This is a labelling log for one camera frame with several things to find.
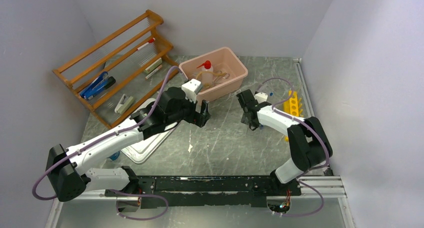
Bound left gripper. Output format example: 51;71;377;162
165;92;211;127

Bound metal crucible tongs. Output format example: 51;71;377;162
212;71;230;86

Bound white red-capped squeeze bottle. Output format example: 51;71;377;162
195;60;214;88

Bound tan rubber tube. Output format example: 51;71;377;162
195;71;215;88

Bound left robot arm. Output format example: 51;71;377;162
46;80;210;202

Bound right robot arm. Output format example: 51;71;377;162
236;90;333;195

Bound yellow test tube rack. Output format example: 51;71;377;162
284;90;304;142

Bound pink plastic bin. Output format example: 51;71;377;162
179;47;248;102

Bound white pen on shelf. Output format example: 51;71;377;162
145;65;162;80

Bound white green eraser box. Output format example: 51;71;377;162
144;58;162;74

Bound white tray lid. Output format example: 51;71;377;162
120;98;173;164

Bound small white stapler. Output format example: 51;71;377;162
114;94;135;115

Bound blue white tape roll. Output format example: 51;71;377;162
109;151;120;161

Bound wooden shelf rack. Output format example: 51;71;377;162
53;10;178;127

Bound blue stapler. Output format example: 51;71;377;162
79;71;116;100

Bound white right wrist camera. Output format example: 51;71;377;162
254;92;268;104

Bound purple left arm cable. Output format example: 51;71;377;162
32;66;181;201

